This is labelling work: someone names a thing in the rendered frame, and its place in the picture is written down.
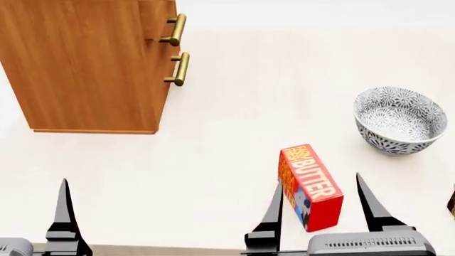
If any wooden cabinet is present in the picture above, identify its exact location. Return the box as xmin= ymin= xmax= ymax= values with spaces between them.
xmin=0 ymin=0 xmax=183 ymax=135

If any wooden cabinet drawer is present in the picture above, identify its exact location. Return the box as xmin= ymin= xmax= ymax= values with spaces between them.
xmin=137 ymin=0 xmax=178 ymax=41

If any red butter box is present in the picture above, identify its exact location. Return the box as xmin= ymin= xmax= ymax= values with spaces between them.
xmin=277 ymin=143 xmax=345 ymax=233

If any black white patterned bowl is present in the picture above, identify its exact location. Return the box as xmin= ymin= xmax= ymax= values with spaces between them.
xmin=353 ymin=85 xmax=449 ymax=158

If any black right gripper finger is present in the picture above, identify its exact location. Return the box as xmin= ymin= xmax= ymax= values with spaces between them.
xmin=243 ymin=178 xmax=284 ymax=256
xmin=355 ymin=172 xmax=417 ymax=233

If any dark brown box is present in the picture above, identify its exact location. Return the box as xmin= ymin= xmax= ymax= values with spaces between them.
xmin=446 ymin=183 xmax=455 ymax=218

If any brass drawer handle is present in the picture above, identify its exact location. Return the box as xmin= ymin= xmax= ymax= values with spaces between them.
xmin=159 ymin=13 xmax=188 ymax=47
xmin=163 ymin=51 xmax=191 ymax=87

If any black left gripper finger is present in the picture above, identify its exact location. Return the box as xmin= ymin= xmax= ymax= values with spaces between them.
xmin=45 ymin=177 xmax=94 ymax=256

